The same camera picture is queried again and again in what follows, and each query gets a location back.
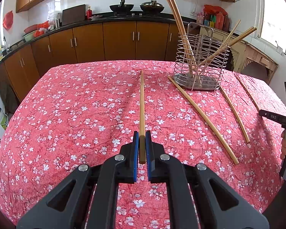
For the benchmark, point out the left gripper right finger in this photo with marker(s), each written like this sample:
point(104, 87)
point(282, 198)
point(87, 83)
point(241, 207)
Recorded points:
point(197, 197)

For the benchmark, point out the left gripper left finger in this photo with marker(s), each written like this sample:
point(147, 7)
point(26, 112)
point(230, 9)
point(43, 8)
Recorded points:
point(87, 197)

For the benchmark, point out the bamboo chopstick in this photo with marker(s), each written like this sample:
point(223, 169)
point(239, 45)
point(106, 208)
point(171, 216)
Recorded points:
point(247, 91)
point(236, 115)
point(185, 59)
point(207, 120)

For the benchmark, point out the bamboo chopstick view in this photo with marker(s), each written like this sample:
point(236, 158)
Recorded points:
point(142, 148)

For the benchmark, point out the brown lower kitchen cabinets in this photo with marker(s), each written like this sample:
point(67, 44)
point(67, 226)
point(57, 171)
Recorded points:
point(123, 40)

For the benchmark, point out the person's right hand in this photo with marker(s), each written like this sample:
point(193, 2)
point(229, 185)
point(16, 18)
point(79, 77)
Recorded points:
point(283, 143)

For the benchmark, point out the pink floral tablecloth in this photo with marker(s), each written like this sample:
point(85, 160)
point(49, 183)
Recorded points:
point(83, 114)

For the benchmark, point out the cream wooden side table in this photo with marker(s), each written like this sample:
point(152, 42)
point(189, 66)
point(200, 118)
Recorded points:
point(246, 59)

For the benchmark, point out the window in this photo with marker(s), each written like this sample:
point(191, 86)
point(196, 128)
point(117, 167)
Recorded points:
point(273, 30)

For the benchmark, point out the leaning chopstick in holder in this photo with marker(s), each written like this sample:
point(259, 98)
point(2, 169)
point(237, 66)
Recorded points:
point(228, 43)
point(231, 35)

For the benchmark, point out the red packages on side table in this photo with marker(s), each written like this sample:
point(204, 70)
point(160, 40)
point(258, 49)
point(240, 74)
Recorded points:
point(215, 17)

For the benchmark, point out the black wok with lid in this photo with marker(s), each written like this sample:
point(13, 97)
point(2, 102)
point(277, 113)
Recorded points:
point(152, 7)

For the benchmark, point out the tall chopstick in holder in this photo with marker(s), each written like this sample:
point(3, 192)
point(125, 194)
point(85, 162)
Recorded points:
point(189, 55)

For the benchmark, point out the red items on counter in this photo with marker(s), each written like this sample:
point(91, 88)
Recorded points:
point(37, 29)

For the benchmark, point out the dark cutting board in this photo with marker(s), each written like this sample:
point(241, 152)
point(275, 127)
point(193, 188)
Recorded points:
point(73, 14)

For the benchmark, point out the red bottle on counter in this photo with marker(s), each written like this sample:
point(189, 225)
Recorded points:
point(89, 13)

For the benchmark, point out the black wok left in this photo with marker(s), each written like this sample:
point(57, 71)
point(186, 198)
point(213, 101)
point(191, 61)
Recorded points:
point(122, 7)

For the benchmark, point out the steel wire utensil holder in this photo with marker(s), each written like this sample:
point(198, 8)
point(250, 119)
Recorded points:
point(200, 59)

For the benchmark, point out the red bag on wall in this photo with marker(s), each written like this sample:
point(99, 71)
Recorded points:
point(8, 20)

